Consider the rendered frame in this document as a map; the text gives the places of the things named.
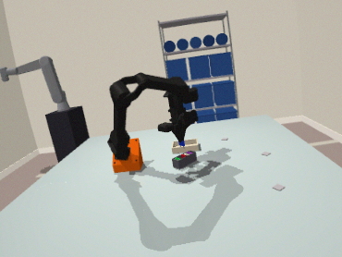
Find blue fuse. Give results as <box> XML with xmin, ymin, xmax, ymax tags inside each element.
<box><xmin>178</xmin><ymin>141</ymin><xmax>185</xmax><ymax>149</ymax></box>

